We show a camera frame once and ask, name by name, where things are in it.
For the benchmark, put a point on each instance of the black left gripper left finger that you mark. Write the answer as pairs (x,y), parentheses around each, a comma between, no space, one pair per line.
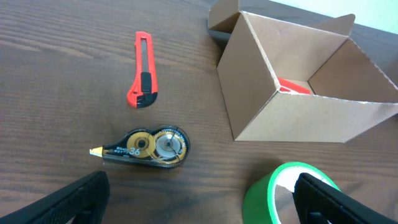
(83,201)

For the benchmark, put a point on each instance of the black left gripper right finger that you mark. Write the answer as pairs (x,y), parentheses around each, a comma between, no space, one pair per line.
(317,202)

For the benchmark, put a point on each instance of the black gold correction tape dispenser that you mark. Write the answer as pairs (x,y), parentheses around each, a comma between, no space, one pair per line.
(165,147)

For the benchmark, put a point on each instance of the small red black cutter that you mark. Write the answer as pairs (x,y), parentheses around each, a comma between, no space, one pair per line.
(288,86)

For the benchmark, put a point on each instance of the red utility knife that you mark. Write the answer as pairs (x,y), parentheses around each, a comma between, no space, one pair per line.
(144,89)

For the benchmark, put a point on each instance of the green tape roll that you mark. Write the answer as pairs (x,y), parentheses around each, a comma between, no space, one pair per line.
(261,199)

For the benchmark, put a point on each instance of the open cardboard box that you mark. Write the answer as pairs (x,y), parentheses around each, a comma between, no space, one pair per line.
(349,92)

